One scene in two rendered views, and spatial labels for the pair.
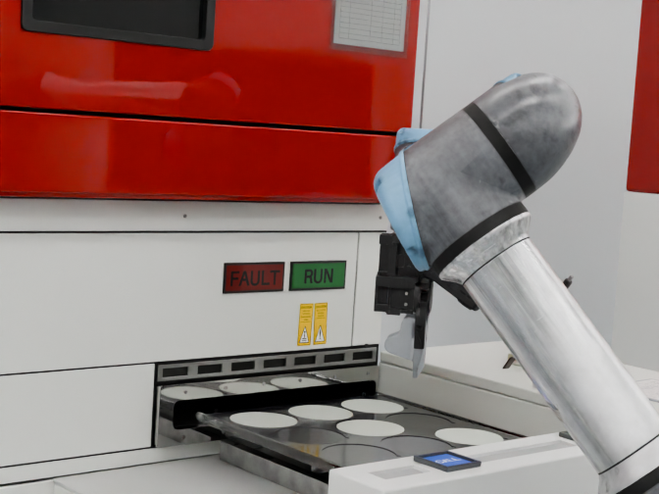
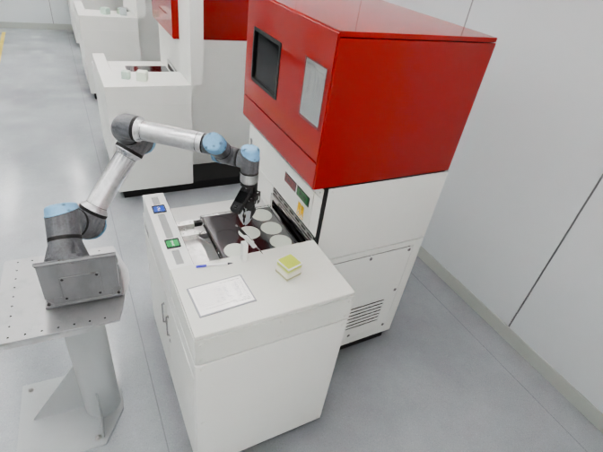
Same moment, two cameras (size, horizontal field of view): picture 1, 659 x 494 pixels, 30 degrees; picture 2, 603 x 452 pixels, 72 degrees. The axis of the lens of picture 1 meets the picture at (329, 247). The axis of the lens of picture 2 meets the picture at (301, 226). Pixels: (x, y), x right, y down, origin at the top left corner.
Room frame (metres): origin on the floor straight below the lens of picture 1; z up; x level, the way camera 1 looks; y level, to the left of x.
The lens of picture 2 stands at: (2.24, -1.57, 2.06)
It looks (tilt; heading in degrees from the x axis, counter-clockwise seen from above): 35 degrees down; 98
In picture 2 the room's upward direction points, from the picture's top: 9 degrees clockwise
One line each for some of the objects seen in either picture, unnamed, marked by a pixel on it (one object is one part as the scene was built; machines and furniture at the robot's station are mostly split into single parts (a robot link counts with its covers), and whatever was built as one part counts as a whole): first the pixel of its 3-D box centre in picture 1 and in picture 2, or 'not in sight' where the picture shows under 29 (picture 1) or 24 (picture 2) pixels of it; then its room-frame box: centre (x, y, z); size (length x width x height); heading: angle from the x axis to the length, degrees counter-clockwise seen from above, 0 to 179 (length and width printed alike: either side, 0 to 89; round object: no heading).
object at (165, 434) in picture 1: (273, 403); (289, 223); (1.95, 0.07, 0.89); 0.44 x 0.02 x 0.10; 130
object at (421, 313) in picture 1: (420, 319); not in sight; (1.77, -0.14, 1.07); 0.05 x 0.02 x 0.09; 172
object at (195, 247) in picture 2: not in sight; (194, 250); (1.61, -0.26, 0.87); 0.36 x 0.08 x 0.03; 130
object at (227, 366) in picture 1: (274, 363); (292, 212); (1.96, 0.08, 0.96); 0.44 x 0.01 x 0.02; 130
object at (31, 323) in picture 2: not in sight; (70, 299); (1.24, -0.59, 0.75); 0.45 x 0.44 x 0.13; 37
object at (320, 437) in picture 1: (366, 429); (249, 232); (1.80, -0.07, 0.90); 0.34 x 0.34 x 0.01; 40
